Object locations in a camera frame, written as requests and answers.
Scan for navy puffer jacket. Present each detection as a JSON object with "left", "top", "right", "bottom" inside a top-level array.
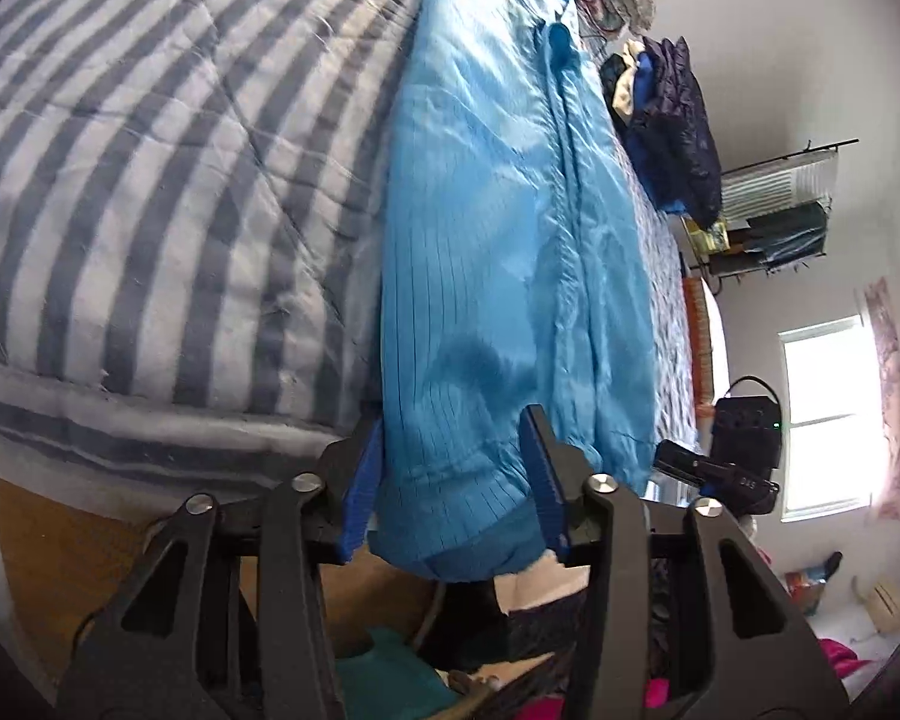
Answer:
[{"left": 626, "top": 36, "right": 724, "bottom": 226}]

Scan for cream cloth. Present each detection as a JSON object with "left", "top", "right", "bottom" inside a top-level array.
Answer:
[{"left": 611, "top": 41, "right": 646, "bottom": 122}]

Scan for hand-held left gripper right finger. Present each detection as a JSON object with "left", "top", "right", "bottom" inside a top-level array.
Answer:
[{"left": 517, "top": 405, "right": 847, "bottom": 720}]

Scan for white striped hanging cloth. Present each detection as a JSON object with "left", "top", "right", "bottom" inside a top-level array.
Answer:
[{"left": 720, "top": 157, "right": 835, "bottom": 220}]

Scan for blue pinstriped garment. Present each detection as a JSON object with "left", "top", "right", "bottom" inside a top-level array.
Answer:
[{"left": 367, "top": 0, "right": 658, "bottom": 583}]

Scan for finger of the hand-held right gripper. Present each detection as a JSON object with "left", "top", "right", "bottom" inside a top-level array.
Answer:
[{"left": 654, "top": 437, "right": 713, "bottom": 482}]

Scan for yellow box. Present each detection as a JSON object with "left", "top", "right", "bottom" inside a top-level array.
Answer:
[{"left": 686, "top": 221, "right": 731, "bottom": 253}]

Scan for dark hanging clothes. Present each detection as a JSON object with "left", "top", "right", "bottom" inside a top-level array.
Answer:
[{"left": 742, "top": 202, "right": 830, "bottom": 268}]

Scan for black clothes rack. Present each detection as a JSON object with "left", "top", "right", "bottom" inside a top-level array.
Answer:
[{"left": 688, "top": 136, "right": 860, "bottom": 287}]

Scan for window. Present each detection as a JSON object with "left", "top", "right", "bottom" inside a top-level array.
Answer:
[{"left": 780, "top": 315, "right": 890, "bottom": 523}]

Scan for beige box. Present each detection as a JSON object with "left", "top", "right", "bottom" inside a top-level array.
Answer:
[{"left": 859, "top": 577, "right": 900, "bottom": 635}]

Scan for orange patterned cloth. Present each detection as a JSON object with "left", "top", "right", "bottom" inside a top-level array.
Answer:
[{"left": 682, "top": 277, "right": 728, "bottom": 407}]

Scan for blue patterned bed sheet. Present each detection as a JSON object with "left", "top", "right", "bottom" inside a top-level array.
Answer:
[{"left": 630, "top": 165, "right": 703, "bottom": 458}]

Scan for floral curtain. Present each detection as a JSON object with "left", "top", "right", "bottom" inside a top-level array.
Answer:
[{"left": 859, "top": 277, "right": 900, "bottom": 523}]

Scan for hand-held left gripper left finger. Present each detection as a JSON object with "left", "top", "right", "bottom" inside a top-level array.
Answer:
[{"left": 56, "top": 412, "right": 387, "bottom": 720}]

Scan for grey striped blanket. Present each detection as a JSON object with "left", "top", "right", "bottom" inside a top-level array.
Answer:
[{"left": 0, "top": 0, "right": 437, "bottom": 466}]

